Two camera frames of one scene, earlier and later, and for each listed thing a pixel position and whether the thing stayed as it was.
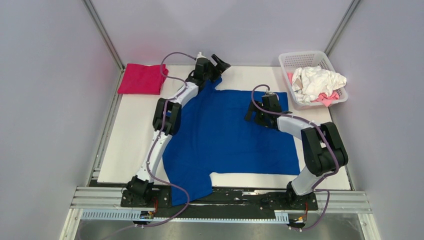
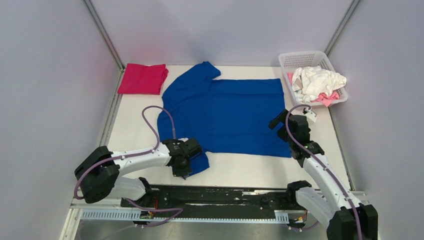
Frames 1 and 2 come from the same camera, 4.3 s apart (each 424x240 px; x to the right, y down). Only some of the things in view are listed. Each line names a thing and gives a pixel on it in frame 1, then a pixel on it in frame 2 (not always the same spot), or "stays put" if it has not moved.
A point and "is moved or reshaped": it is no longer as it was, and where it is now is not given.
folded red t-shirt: [138, 79] stays put
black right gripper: [253, 108] -> [280, 118]
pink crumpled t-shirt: [325, 98] stays put
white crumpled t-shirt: [309, 82] stays put
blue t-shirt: [215, 138] is moved or reshaped
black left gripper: [219, 67] -> [183, 173]
